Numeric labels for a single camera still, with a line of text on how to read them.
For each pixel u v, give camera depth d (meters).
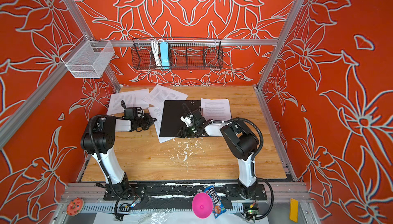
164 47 0.89
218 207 0.68
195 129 0.75
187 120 0.88
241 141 0.51
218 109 1.05
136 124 0.83
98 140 0.52
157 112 1.04
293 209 0.69
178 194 0.73
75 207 0.68
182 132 0.83
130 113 0.83
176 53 1.00
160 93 1.17
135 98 1.12
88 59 0.92
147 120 0.91
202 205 0.65
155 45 0.87
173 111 1.06
